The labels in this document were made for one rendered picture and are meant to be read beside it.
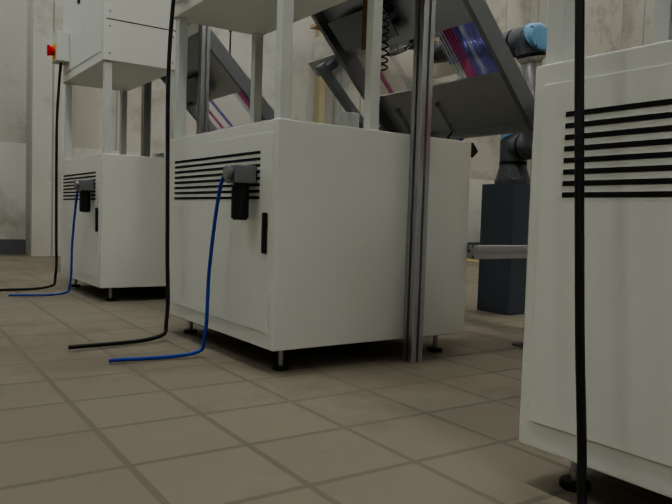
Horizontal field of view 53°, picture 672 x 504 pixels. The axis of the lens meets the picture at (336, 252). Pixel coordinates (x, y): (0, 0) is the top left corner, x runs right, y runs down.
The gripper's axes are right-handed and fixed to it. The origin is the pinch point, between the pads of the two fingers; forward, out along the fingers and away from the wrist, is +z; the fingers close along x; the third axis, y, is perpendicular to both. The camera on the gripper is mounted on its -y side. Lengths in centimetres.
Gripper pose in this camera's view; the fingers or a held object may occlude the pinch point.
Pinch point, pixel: (391, 55)
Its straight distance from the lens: 251.7
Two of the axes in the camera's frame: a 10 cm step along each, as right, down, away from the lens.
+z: -7.3, 4.9, -4.7
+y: -3.7, -8.7, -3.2
